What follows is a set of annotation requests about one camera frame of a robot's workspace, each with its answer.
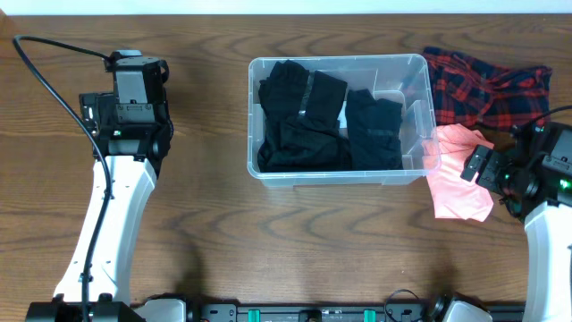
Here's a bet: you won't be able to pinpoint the pink garment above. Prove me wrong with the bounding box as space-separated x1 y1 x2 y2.
424 124 494 222

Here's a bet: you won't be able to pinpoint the red plaid flannel shirt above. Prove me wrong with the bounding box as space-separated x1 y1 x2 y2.
422 47 552 131

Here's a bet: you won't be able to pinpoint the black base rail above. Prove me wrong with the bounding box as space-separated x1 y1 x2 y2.
191 302 526 322

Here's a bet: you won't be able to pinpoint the clear plastic storage container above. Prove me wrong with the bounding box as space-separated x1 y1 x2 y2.
247 54 441 187

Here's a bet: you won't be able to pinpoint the black trousers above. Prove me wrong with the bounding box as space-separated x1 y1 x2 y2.
257 60 351 173

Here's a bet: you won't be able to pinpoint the dark navy garment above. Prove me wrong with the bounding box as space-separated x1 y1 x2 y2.
345 89 403 171

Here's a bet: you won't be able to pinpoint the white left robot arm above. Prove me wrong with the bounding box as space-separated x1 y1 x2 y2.
26 92 191 321

